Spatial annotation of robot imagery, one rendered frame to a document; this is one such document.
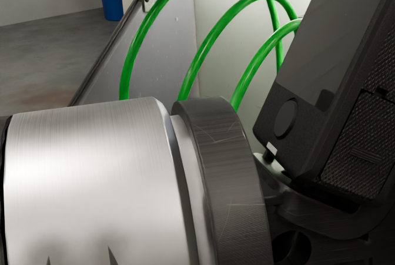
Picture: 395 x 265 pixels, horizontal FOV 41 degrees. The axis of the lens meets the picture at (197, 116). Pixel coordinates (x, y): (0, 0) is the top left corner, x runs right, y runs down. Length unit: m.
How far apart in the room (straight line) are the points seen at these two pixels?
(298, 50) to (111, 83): 1.01
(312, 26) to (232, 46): 1.07
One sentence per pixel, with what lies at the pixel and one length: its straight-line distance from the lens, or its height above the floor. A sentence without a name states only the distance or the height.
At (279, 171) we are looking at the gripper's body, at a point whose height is 1.45.
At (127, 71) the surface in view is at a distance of 0.76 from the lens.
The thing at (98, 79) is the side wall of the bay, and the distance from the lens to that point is 1.13.
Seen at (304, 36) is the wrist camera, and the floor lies 1.48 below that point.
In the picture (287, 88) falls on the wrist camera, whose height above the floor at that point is 1.47.
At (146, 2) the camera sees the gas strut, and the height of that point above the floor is 1.30.
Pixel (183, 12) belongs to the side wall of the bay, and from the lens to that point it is 1.26.
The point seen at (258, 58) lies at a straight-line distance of 0.71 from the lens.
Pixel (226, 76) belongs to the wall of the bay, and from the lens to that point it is 1.26.
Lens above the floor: 1.52
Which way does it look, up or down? 23 degrees down
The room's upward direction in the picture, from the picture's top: 3 degrees counter-clockwise
